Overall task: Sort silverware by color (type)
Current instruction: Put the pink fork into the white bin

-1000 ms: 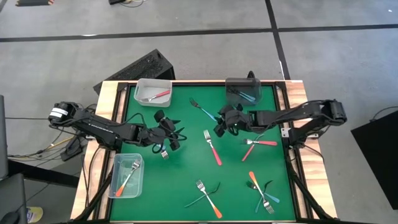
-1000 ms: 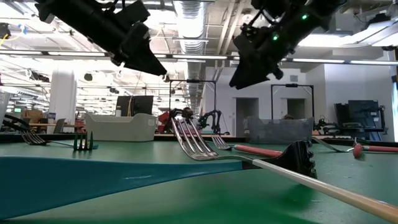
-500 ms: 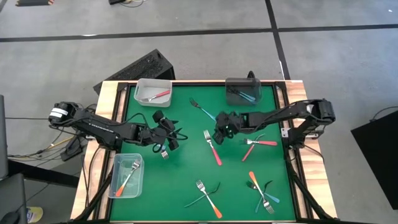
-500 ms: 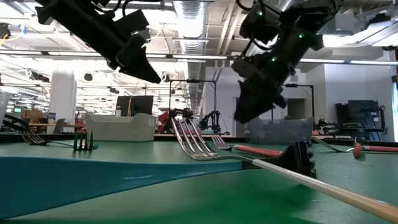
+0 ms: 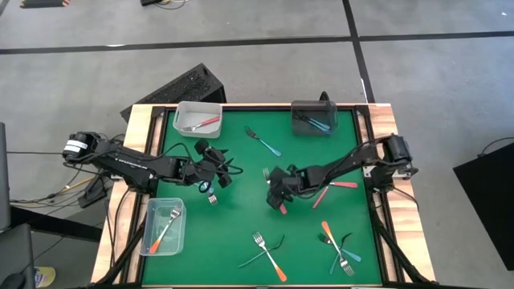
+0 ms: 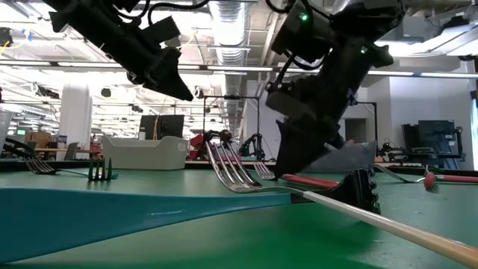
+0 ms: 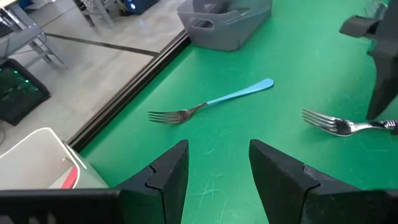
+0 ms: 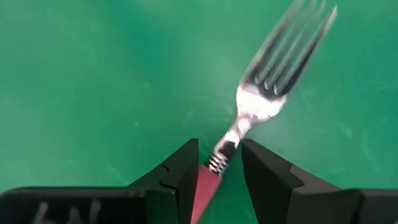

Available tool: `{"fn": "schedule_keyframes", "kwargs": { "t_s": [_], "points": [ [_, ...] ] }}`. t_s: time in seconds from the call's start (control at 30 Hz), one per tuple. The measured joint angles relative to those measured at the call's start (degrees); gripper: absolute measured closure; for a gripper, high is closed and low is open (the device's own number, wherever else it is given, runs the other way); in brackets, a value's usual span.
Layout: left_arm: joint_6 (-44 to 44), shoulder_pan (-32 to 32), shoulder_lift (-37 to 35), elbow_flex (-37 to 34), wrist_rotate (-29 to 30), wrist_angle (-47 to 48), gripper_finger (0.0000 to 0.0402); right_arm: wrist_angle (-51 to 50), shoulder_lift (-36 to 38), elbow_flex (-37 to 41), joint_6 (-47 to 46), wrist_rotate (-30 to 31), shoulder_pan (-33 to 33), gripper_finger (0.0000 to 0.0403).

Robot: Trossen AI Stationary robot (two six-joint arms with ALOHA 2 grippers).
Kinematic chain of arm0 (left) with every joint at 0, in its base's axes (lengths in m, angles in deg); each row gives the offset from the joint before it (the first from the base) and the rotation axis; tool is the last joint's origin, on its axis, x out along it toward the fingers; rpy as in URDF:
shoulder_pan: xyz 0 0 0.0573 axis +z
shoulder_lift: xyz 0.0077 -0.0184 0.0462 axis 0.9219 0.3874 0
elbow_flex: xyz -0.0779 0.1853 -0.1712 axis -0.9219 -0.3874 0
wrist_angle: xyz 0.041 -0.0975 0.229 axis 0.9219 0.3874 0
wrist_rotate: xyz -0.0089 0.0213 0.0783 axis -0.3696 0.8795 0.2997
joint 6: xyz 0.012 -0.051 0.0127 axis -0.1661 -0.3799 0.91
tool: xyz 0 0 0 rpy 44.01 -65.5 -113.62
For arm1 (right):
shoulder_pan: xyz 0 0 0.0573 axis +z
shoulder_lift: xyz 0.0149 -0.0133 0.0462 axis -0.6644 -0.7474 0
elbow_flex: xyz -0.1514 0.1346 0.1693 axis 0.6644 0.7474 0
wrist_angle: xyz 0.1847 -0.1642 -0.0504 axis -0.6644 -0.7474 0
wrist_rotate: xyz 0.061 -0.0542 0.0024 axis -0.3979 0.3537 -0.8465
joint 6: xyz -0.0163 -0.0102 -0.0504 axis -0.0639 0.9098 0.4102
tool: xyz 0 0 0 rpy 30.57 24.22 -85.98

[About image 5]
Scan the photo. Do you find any black table frame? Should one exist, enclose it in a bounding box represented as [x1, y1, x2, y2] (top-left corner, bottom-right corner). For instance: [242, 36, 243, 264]
[91, 102, 439, 289]

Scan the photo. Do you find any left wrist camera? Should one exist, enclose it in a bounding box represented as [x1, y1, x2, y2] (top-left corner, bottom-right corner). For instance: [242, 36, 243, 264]
[215, 171, 234, 189]

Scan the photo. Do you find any dark tinted plastic bin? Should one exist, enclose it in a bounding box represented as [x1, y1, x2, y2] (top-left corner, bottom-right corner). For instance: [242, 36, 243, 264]
[290, 99, 339, 137]

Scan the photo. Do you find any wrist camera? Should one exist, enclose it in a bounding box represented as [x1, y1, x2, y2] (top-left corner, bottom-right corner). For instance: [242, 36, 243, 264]
[267, 193, 285, 211]
[215, 171, 234, 189]

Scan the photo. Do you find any black device with cables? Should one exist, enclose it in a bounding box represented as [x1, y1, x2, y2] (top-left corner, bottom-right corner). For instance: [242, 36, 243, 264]
[139, 0, 190, 10]

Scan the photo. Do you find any clear plastic bin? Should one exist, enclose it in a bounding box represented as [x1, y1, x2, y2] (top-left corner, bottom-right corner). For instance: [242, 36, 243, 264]
[138, 196, 187, 258]

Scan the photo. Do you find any black cabinet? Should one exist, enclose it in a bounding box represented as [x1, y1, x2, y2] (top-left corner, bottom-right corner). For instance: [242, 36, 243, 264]
[452, 141, 514, 271]

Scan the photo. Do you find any yellow flat object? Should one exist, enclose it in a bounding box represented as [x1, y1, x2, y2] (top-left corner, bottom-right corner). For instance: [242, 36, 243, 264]
[33, 266, 57, 289]

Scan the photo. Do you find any white plastic bin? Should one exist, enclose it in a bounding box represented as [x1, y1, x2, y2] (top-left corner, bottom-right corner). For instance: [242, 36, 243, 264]
[172, 100, 224, 140]

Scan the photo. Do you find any teal spoon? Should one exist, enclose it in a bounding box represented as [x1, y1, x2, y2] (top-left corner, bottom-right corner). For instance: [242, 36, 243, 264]
[238, 234, 287, 269]
[295, 113, 332, 132]

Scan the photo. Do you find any black floor beam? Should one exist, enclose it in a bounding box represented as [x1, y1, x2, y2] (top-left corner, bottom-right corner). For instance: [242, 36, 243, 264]
[8, 205, 104, 243]

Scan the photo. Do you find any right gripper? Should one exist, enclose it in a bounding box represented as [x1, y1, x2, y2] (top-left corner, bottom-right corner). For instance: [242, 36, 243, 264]
[267, 166, 310, 200]

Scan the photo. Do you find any black perforated computer case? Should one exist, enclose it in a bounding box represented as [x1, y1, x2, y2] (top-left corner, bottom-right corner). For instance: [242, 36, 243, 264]
[119, 62, 228, 124]

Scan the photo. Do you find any black bar with orange end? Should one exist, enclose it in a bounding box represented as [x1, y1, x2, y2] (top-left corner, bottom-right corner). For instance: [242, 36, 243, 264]
[18, 0, 71, 10]

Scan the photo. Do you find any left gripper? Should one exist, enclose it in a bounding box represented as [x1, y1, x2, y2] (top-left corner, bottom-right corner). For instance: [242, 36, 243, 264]
[188, 152, 222, 195]

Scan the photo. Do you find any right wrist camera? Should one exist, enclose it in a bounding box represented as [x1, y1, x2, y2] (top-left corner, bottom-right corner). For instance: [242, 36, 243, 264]
[267, 193, 285, 211]

